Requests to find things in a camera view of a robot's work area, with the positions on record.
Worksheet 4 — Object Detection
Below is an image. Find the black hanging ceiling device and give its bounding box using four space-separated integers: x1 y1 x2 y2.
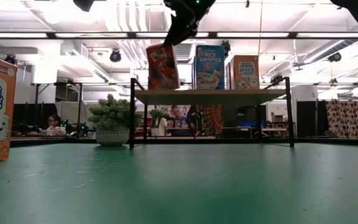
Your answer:
221 39 231 58

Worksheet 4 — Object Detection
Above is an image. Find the white draped cloth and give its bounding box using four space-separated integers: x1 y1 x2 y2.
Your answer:
55 100 90 124

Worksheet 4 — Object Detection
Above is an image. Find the brown spotted white cloth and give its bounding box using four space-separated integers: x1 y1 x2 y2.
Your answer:
324 98 358 139

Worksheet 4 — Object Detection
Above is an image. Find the red Froot Loops cereal box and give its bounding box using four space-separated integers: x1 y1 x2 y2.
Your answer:
145 43 181 91

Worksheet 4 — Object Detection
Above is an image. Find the small leafy potted plant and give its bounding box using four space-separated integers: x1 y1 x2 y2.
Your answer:
149 108 167 138

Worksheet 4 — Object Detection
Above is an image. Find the black partition panel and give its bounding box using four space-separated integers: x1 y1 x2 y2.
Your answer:
296 99 326 138

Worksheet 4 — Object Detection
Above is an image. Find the black metal rack frame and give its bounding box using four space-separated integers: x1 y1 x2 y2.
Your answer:
31 81 84 139

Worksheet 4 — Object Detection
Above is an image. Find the green table mat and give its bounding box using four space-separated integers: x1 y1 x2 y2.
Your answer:
0 142 358 224

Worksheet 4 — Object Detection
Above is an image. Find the orange patterned backdrop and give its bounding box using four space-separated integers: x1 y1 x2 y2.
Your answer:
197 104 224 134

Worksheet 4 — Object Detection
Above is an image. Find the black table frame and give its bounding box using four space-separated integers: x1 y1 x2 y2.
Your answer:
9 138 358 147

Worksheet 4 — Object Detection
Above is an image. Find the person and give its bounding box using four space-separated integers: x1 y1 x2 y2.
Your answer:
167 105 190 129
46 113 67 138

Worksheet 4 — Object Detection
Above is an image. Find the black overhead frame bar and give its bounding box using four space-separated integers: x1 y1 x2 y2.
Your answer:
0 30 358 40

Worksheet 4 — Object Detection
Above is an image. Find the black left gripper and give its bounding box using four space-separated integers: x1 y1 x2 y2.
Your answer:
163 0 217 47

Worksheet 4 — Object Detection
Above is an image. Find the succulent plant in white pot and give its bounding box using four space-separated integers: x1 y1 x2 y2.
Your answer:
87 93 143 147

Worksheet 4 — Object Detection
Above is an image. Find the black-framed wooden shelf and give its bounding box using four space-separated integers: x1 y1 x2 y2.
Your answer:
130 76 295 149

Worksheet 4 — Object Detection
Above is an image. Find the background robot with green lights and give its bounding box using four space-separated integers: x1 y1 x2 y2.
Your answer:
63 121 90 138

